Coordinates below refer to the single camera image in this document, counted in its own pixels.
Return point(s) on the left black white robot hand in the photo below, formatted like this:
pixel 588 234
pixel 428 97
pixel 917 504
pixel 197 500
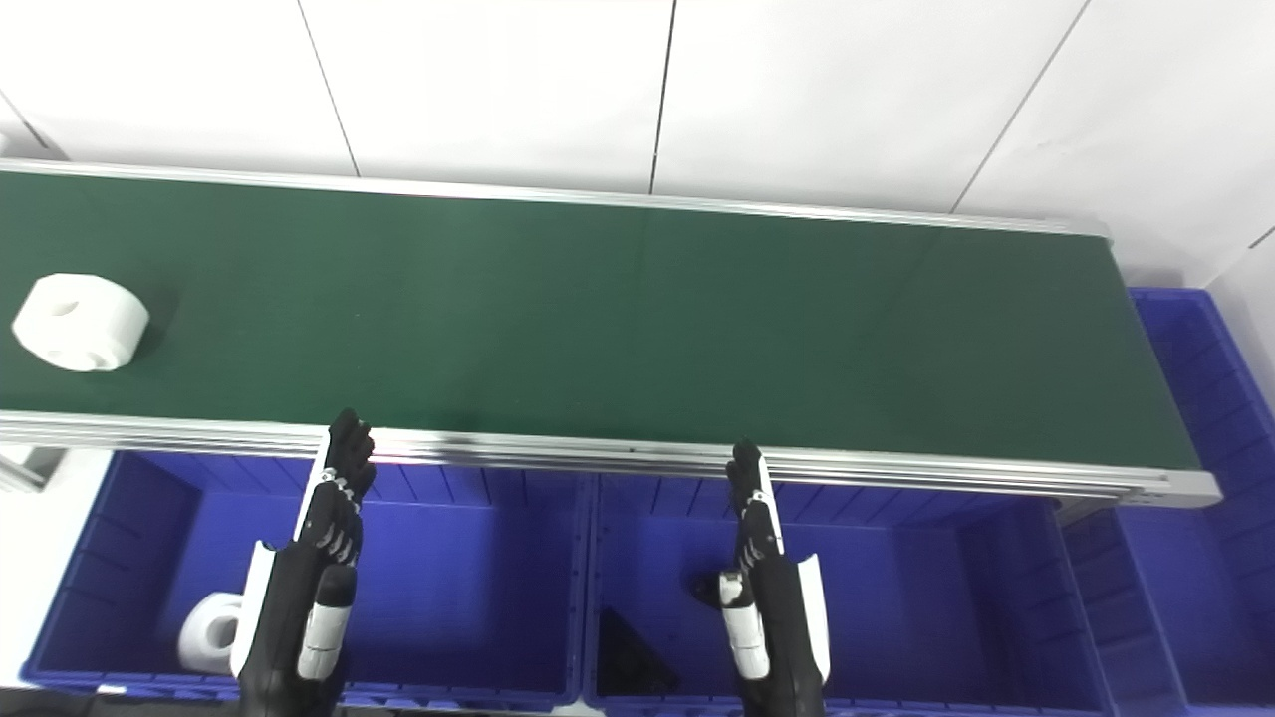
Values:
pixel 299 597

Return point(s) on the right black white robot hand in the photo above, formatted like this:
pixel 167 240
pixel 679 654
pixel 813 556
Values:
pixel 782 627

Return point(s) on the white round holed plastic part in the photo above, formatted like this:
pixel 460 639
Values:
pixel 204 632
pixel 80 321

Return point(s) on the blue plastic bin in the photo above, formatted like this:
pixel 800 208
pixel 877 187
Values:
pixel 926 617
pixel 1205 558
pixel 468 597

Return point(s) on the black triangular part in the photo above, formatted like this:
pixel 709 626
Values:
pixel 628 662

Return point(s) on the aluminium conveyor support leg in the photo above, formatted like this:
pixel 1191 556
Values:
pixel 25 470

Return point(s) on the green conveyor belt aluminium frame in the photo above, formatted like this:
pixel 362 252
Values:
pixel 598 319

